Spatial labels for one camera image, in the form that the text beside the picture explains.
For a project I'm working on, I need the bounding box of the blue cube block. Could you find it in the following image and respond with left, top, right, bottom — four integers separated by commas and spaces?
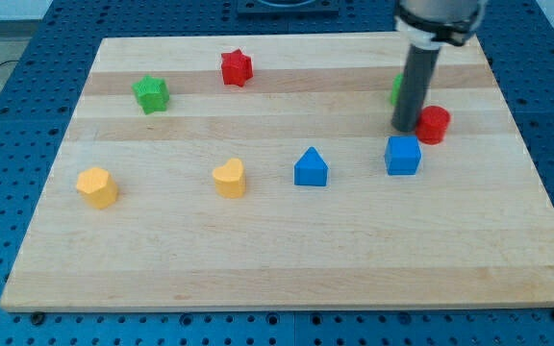
385, 136, 422, 175

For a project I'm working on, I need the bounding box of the green star block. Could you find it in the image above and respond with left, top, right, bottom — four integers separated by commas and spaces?
132, 75, 169, 114

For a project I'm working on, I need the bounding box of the yellow heart block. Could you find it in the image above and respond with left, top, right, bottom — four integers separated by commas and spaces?
212, 158, 246, 199

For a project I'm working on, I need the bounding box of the blue perforated table plate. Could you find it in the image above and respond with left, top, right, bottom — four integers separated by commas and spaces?
0, 0, 554, 345

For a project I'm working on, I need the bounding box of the light wooden board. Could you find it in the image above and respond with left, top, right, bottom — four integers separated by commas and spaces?
0, 32, 554, 312

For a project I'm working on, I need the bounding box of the green block behind rod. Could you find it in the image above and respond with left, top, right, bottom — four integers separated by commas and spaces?
390, 73, 403, 106

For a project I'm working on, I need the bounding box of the red cylinder block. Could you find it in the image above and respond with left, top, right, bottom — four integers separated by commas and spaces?
415, 106, 451, 145

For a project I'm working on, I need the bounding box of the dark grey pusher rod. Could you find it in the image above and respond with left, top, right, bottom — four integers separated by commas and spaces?
391, 45, 440, 133

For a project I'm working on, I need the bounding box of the red star block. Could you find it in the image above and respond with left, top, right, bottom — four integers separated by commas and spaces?
221, 49, 253, 87

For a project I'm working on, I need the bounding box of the blue house-shaped block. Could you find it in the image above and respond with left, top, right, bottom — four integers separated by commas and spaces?
293, 147, 329, 186

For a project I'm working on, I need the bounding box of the yellow hexagon block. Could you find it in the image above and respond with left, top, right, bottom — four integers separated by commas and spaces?
76, 167, 118, 210

